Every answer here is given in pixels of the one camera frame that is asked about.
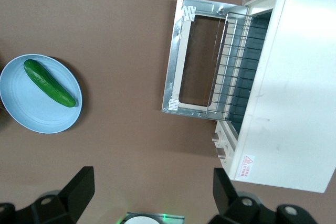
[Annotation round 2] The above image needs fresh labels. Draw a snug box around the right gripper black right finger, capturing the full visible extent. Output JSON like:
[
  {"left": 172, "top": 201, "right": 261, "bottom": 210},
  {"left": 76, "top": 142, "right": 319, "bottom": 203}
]
[{"left": 207, "top": 167, "right": 316, "bottom": 224}]

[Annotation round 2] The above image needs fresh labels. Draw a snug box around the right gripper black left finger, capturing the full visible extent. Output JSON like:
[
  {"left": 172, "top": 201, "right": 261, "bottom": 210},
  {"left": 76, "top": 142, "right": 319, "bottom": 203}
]
[{"left": 0, "top": 165, "right": 95, "bottom": 224}]

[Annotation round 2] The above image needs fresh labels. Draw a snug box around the glass oven door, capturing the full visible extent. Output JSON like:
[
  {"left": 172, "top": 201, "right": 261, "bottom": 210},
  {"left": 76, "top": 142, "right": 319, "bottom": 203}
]
[{"left": 161, "top": 0, "right": 250, "bottom": 120}]

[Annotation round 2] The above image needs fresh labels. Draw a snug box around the round oven knob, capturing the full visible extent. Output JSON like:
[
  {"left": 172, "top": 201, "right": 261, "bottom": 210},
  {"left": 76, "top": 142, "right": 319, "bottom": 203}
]
[
  {"left": 211, "top": 131, "right": 223, "bottom": 144},
  {"left": 216, "top": 146, "right": 229, "bottom": 161}
]

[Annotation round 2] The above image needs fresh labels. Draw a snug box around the white toaster oven body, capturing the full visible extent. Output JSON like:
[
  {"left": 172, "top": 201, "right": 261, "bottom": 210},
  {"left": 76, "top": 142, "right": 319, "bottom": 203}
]
[{"left": 211, "top": 0, "right": 336, "bottom": 194}]

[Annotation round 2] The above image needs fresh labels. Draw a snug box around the red warning sticker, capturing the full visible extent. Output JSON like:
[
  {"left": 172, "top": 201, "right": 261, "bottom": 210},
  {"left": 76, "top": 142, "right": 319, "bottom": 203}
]
[{"left": 239, "top": 154, "right": 256, "bottom": 179}]

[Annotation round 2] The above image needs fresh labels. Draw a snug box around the light blue plate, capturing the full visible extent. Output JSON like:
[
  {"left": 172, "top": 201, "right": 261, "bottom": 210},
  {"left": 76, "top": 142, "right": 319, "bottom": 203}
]
[{"left": 0, "top": 54, "right": 83, "bottom": 134}]

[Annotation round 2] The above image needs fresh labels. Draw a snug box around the white foam adhesive pad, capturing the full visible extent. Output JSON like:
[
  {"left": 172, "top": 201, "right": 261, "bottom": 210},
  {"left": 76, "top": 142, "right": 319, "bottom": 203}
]
[
  {"left": 181, "top": 5, "right": 196, "bottom": 22},
  {"left": 167, "top": 98, "right": 180, "bottom": 111}
]

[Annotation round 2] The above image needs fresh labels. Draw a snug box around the green cucumber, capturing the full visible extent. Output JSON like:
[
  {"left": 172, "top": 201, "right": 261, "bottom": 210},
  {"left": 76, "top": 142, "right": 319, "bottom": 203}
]
[{"left": 23, "top": 59, "right": 77, "bottom": 109}]

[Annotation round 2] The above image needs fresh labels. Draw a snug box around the brown table cover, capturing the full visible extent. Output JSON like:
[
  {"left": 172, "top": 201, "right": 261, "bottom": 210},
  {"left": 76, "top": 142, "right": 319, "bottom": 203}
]
[{"left": 0, "top": 0, "right": 336, "bottom": 224}]

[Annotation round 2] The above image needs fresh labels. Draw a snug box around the wire oven rack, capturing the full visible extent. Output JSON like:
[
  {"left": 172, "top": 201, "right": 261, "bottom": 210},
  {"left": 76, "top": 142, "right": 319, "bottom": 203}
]
[{"left": 206, "top": 11, "right": 255, "bottom": 123}]

